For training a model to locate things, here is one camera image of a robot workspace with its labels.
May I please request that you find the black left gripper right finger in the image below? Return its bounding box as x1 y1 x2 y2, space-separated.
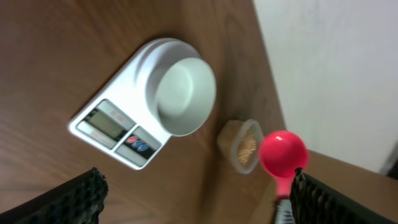
290 167 395 224

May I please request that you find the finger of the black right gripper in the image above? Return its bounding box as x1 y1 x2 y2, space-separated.
274 199 294 224

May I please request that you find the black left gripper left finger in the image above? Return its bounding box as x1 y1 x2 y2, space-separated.
1 167 109 224

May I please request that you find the red plastic measuring scoop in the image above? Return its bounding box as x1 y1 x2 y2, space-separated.
258 131 309 199

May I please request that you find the white digital kitchen scale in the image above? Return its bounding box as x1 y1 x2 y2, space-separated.
68 38 200 170

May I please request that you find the white round bowl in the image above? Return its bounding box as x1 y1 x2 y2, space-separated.
146 39 216 136

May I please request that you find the clear plastic container of beans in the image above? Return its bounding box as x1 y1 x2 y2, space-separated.
217 119 264 174

